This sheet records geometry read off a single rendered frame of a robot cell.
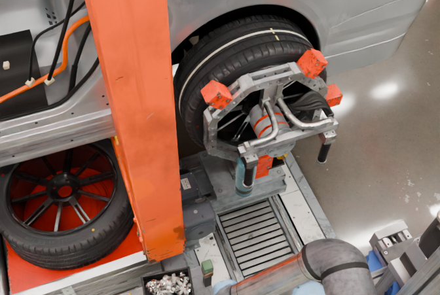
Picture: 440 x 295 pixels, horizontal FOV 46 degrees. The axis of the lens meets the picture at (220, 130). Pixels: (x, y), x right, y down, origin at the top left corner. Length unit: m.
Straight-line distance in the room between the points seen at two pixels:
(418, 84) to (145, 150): 2.56
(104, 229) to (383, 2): 1.56
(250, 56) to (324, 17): 0.40
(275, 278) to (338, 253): 0.20
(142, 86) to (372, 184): 2.08
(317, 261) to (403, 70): 2.65
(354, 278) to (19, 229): 1.60
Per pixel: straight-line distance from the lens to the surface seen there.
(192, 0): 1.87
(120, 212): 2.38
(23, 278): 2.61
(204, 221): 2.45
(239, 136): 2.40
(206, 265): 2.07
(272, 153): 2.13
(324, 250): 1.29
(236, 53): 2.02
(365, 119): 3.42
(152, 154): 1.54
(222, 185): 2.74
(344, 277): 1.25
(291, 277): 1.36
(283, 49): 2.05
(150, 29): 1.17
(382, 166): 3.24
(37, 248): 2.38
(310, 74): 2.08
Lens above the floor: 2.59
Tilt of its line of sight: 54 degrees down
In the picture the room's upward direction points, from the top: 2 degrees clockwise
